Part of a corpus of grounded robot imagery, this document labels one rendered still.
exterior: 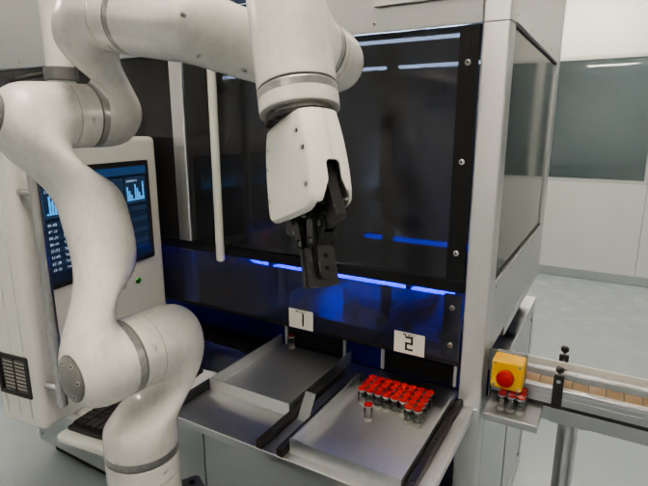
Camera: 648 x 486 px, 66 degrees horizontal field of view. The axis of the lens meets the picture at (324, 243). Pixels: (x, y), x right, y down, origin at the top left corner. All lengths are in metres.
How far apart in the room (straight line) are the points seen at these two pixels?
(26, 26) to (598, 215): 5.12
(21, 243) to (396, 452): 1.00
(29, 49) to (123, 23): 1.62
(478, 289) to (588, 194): 4.61
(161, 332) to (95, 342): 0.11
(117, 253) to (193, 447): 1.35
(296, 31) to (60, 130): 0.43
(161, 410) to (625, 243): 5.38
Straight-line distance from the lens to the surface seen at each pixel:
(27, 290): 1.43
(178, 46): 0.64
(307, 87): 0.50
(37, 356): 1.49
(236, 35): 0.66
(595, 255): 5.92
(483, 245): 1.23
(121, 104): 0.88
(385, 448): 1.21
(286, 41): 0.52
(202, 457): 2.06
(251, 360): 1.56
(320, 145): 0.47
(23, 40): 2.33
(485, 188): 1.21
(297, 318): 1.51
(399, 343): 1.38
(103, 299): 0.81
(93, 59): 0.82
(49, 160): 0.82
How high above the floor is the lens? 1.58
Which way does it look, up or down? 13 degrees down
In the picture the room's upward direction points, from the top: straight up
